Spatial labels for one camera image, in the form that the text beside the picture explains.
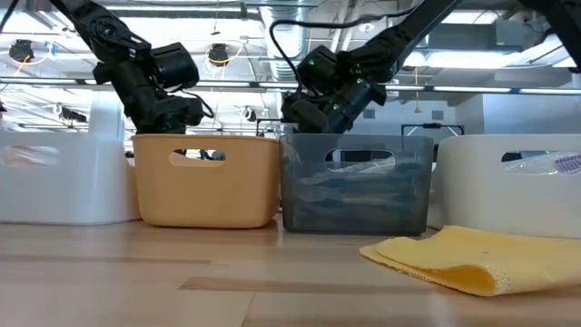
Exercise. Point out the yellow folded cloth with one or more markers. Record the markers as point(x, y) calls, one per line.
point(454, 259)

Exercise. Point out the white plastic bin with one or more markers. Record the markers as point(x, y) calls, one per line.
point(68, 200)
point(476, 204)

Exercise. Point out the black rectangular stand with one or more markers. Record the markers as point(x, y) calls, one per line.
point(431, 125)

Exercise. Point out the grey translucent plastic bin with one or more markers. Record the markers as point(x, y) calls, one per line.
point(290, 204)

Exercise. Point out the silver ribbed ventilation duct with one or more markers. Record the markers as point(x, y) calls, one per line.
point(292, 36)

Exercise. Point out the long ceiling light strip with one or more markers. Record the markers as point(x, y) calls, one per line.
point(45, 82)

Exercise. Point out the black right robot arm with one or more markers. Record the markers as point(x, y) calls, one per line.
point(408, 32)

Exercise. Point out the orange plastic bin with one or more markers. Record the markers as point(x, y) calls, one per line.
point(204, 200)

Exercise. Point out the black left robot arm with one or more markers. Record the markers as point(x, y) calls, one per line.
point(109, 32)

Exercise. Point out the orange toothbrush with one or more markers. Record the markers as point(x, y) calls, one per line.
point(27, 156)

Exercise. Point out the purple toothbrush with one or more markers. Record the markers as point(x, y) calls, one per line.
point(567, 163)

